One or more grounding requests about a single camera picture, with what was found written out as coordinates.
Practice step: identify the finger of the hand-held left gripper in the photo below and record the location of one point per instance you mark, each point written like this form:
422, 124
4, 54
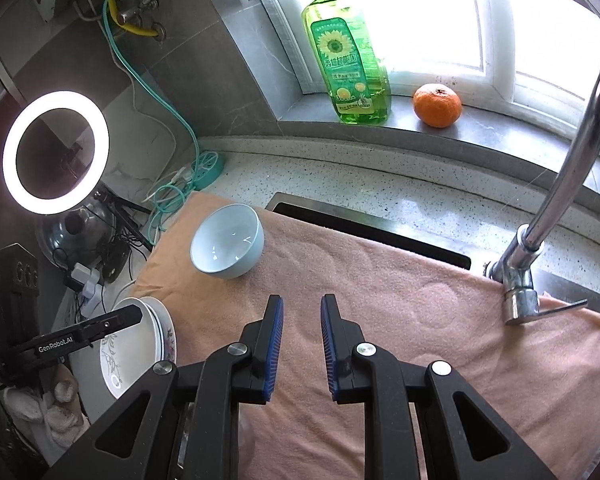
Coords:
115, 321

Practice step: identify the pink towel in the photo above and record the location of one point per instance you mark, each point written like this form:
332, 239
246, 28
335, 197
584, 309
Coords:
430, 320

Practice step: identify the teal power strip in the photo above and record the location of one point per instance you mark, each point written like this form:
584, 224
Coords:
212, 165

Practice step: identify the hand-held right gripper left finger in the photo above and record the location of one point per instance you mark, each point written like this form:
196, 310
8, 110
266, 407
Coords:
276, 340

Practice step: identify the chrome faucet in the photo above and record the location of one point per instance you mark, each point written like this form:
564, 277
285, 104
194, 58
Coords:
570, 160

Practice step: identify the black tripod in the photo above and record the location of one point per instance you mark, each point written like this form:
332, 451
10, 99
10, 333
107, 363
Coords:
130, 206

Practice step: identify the orange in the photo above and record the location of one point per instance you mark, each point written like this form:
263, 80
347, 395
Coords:
436, 105

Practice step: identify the grey stone window sill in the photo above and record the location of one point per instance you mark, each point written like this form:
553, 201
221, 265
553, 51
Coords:
480, 145

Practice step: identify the person's left hand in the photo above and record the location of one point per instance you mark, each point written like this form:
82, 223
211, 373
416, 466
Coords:
55, 410

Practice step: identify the light blue bowl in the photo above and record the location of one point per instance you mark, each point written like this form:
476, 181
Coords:
225, 245

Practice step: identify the white charger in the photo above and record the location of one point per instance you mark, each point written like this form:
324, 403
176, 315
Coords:
82, 275

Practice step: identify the white plate grey leaf print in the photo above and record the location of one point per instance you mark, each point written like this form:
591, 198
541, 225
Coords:
130, 360

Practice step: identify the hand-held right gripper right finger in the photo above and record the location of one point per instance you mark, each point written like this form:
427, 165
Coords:
328, 345

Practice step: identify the white window frame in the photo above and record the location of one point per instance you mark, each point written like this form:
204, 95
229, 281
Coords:
497, 60

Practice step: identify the green dish soap bottle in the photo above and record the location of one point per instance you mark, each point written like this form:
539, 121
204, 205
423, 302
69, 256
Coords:
345, 60

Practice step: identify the black rounded base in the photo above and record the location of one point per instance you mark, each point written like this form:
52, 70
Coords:
115, 265

